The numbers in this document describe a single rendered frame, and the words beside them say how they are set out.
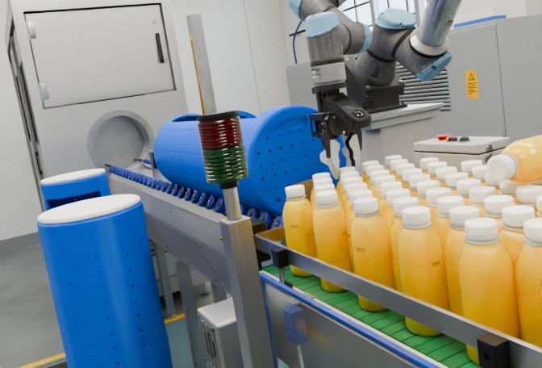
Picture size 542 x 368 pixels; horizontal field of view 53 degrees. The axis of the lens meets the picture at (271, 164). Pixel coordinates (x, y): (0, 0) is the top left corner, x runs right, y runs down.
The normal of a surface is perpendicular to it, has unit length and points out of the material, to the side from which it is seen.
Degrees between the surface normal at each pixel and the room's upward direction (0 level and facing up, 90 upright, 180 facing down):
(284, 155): 90
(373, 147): 90
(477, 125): 90
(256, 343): 90
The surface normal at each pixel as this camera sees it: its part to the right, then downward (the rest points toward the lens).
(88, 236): 0.20, 0.11
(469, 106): -0.88, 0.19
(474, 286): -0.67, 0.20
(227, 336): 0.45, 0.06
